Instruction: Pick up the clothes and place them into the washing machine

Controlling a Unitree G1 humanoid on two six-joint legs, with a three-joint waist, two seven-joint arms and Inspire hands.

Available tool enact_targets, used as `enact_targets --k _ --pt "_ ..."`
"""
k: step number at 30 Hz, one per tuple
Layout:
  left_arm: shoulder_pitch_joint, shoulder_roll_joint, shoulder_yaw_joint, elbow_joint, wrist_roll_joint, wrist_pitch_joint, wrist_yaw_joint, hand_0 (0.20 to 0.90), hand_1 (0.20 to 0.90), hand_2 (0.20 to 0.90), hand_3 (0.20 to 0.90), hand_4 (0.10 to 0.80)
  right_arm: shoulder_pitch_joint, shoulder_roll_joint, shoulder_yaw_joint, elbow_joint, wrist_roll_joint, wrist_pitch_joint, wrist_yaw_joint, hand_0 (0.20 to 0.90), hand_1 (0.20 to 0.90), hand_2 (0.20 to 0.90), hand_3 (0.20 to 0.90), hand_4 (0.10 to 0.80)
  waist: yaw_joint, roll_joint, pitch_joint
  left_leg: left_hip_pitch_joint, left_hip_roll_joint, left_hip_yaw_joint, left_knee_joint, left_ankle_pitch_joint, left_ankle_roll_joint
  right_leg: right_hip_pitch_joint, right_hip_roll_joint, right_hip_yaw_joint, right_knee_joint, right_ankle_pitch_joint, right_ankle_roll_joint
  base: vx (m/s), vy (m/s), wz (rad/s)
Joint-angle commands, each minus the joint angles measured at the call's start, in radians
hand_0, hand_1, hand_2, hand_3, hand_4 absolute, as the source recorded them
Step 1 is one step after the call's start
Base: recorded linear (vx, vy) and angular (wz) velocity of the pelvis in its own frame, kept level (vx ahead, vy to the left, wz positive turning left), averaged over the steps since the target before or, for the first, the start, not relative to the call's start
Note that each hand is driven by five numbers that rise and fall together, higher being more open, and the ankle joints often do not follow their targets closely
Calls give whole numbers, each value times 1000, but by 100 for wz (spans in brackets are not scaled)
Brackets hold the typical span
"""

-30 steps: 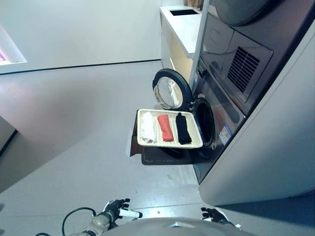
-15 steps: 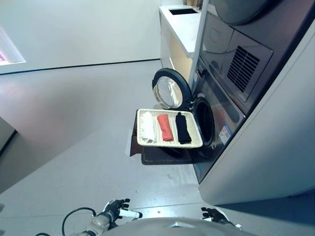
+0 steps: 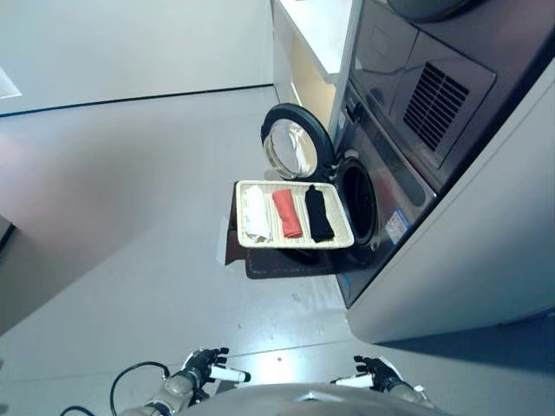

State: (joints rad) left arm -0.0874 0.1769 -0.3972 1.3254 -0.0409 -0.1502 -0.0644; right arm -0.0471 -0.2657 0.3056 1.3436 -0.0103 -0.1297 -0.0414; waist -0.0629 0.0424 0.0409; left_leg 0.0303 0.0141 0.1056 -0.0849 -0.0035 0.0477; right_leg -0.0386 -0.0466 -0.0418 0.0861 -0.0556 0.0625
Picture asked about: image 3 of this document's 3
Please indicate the white cabinet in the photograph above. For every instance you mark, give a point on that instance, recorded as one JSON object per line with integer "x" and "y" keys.
{"x": 310, "y": 56}

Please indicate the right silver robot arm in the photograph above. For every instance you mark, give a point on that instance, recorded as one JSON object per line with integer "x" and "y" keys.
{"x": 409, "y": 392}

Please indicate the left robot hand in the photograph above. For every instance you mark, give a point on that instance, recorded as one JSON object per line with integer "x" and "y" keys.
{"x": 203, "y": 363}

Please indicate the dark brown stool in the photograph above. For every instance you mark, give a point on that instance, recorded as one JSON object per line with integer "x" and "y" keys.
{"x": 277, "y": 262}

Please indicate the round washing machine door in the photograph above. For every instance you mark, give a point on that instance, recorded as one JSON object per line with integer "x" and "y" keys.
{"x": 292, "y": 141}

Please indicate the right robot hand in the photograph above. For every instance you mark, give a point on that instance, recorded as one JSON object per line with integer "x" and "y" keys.
{"x": 376, "y": 372}

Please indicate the dark grey washing machine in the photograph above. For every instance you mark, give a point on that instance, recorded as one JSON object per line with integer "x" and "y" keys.
{"x": 392, "y": 190}

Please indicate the folded red cloth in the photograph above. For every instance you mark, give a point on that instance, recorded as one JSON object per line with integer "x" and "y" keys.
{"x": 287, "y": 212}

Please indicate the dark object at wall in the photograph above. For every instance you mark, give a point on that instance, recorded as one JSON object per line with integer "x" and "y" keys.
{"x": 5, "y": 236}

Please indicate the folded white cloth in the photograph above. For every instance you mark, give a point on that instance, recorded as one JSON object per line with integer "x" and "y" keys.
{"x": 256, "y": 212}

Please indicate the dark dryer unit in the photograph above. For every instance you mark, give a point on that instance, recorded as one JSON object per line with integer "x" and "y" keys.
{"x": 429, "y": 8}

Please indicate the white side panel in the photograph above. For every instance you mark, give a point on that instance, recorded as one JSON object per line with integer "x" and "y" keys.
{"x": 468, "y": 242}

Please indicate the cream plastic tray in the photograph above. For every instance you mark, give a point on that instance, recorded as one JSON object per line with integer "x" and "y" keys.
{"x": 295, "y": 214}

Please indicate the folded black cloth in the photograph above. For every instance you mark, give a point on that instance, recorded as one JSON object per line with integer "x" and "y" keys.
{"x": 318, "y": 214}

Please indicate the grey robot torso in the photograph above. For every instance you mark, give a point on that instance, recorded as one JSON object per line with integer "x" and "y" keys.
{"x": 303, "y": 401}

